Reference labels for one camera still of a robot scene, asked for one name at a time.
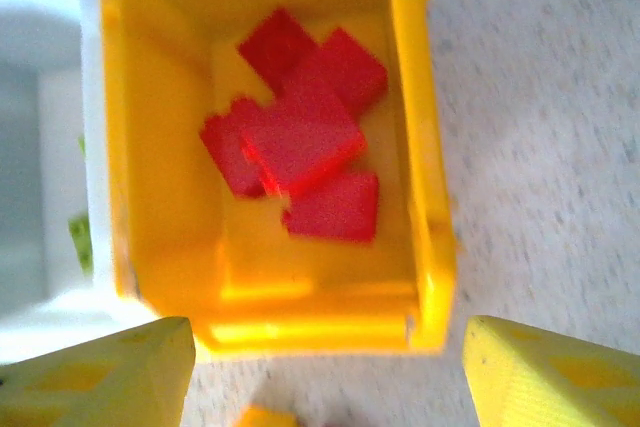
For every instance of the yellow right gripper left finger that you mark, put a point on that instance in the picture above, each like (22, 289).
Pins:
(100, 382)

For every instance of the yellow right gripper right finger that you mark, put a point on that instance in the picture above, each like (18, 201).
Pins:
(550, 387)

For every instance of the green lego brick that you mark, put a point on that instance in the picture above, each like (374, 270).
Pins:
(81, 242)

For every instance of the yellow lego brick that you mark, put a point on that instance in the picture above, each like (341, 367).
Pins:
(267, 418)

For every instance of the yellow plastic bin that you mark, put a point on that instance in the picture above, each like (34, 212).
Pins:
(165, 172)

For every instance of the white plastic bin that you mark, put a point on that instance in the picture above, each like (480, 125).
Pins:
(55, 7)

